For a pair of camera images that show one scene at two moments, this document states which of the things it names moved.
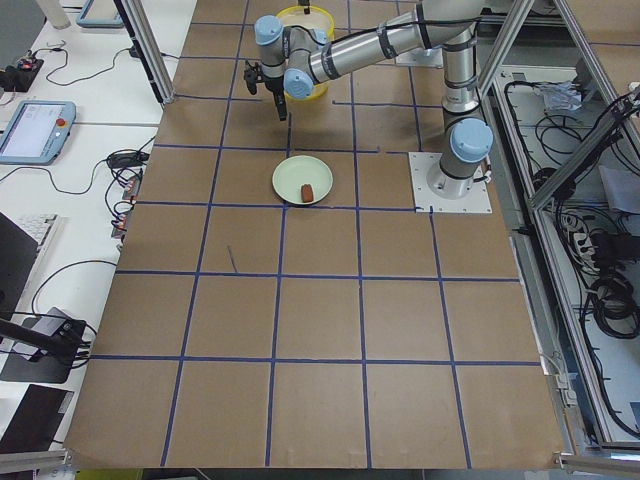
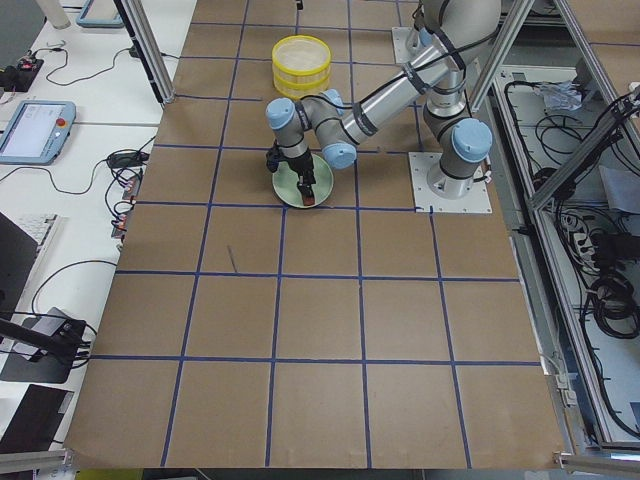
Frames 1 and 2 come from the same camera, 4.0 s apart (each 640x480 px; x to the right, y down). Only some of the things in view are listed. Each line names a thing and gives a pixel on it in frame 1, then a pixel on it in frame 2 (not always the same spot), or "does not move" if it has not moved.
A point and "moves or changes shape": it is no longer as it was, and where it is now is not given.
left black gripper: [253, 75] → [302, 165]
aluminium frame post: [149, 48] does not move
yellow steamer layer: [318, 23] moves or changes shape
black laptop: [18, 251] does not move
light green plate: [294, 172] does not move
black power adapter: [129, 159] does not move
